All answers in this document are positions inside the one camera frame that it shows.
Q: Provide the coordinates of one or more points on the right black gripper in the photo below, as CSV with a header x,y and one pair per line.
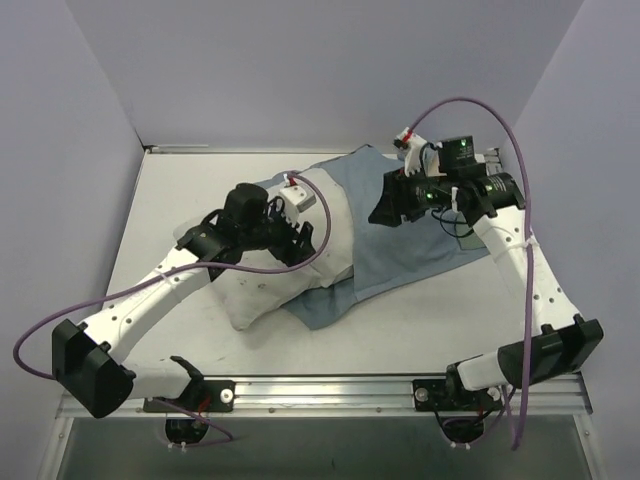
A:
x,y
397,195

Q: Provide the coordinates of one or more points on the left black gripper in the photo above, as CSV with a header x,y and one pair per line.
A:
x,y
288,241

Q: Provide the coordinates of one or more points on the blue pillowcase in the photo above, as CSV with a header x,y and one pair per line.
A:
x,y
384,258

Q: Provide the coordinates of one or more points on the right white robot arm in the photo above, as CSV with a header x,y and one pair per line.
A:
x,y
447,175

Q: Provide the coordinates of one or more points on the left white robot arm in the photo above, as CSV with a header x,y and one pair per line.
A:
x,y
89,358

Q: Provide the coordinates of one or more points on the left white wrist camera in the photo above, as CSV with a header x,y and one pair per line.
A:
x,y
296,200

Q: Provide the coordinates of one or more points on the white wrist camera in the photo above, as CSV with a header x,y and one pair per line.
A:
x,y
413,150
296,200

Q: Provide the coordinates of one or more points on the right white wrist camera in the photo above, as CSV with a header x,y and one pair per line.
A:
x,y
413,150

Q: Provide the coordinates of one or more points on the aluminium front rail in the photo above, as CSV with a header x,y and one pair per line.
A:
x,y
356,396

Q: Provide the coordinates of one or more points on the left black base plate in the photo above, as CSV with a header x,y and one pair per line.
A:
x,y
220,395

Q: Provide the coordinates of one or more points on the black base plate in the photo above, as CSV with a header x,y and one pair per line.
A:
x,y
445,393
220,395

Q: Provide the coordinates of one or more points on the aluminium back rail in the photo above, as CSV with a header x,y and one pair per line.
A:
x,y
177,149

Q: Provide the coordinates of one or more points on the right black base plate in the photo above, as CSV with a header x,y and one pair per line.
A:
x,y
445,393

